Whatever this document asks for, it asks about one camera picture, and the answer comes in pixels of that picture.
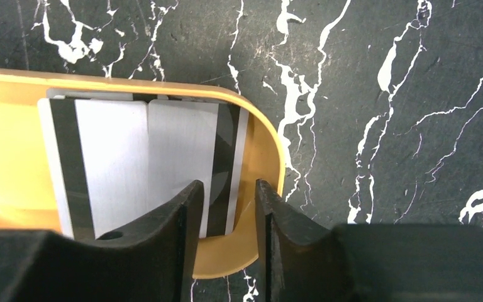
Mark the stack of silver cards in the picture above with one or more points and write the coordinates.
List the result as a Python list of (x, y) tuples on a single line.
[(114, 156)]

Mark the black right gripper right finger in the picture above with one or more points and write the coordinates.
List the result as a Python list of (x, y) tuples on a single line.
[(301, 260)]

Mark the orange card tray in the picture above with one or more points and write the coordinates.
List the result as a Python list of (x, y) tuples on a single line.
[(27, 198)]

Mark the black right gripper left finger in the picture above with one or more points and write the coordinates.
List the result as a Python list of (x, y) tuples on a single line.
[(149, 259)]

